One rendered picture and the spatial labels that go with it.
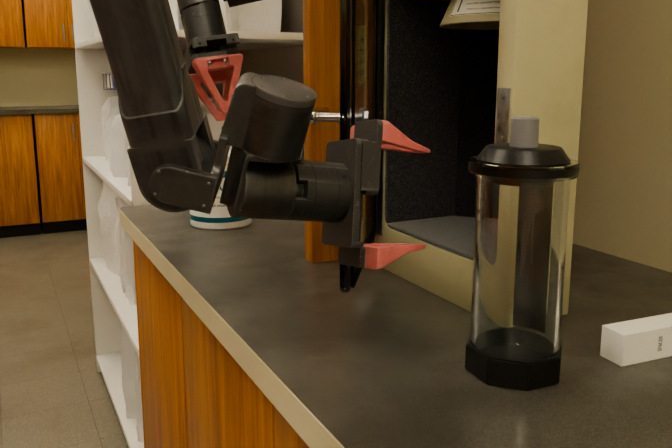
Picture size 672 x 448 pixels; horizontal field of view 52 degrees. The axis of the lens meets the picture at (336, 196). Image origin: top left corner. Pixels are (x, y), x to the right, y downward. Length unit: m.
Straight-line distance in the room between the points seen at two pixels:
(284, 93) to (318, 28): 0.54
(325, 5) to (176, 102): 0.57
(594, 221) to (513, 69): 0.57
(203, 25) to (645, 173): 0.76
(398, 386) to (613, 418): 0.20
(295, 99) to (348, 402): 0.30
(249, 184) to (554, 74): 0.43
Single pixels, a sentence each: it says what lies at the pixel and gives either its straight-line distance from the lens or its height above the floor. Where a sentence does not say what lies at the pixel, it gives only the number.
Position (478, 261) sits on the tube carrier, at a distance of 0.71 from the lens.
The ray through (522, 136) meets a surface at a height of 1.19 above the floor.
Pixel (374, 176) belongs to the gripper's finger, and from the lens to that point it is 0.64.
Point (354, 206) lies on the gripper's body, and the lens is 0.63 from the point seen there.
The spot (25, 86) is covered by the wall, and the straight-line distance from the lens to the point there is 6.19.
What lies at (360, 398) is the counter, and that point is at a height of 0.94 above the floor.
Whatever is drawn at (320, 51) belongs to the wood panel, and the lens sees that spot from 1.10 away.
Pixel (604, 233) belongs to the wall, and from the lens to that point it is 1.33.
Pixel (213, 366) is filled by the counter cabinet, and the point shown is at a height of 0.80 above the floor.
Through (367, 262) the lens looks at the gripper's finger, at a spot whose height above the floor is 1.07.
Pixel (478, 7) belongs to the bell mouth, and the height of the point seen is 1.34.
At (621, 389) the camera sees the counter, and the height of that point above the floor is 0.94.
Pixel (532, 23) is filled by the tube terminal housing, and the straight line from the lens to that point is 0.85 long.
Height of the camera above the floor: 1.25
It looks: 10 degrees down
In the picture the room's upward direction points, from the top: straight up
